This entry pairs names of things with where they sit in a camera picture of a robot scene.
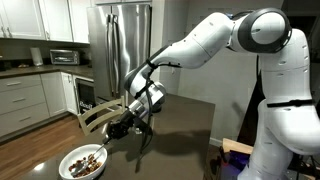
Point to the mixed nuts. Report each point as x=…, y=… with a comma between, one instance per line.
x=93, y=166

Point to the silver toaster oven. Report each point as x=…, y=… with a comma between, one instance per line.
x=64, y=57

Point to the wooden board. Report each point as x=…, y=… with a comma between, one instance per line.
x=236, y=145

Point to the white cabinets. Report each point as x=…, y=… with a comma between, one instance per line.
x=23, y=100
x=33, y=20

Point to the stainless steel refrigerator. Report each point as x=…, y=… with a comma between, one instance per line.
x=130, y=50

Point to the metal spoon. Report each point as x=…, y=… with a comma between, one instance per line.
x=87, y=161

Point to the white paper towel roll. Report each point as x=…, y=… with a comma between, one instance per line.
x=36, y=56

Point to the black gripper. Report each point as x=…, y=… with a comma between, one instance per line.
x=122, y=126

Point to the white bowl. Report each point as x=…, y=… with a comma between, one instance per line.
x=66, y=163

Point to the white lower cabinets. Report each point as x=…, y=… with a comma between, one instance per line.
x=23, y=100

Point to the white upper cabinets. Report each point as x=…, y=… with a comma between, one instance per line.
x=33, y=20

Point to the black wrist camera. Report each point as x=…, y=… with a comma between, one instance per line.
x=144, y=126

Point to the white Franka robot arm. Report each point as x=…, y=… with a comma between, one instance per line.
x=276, y=100

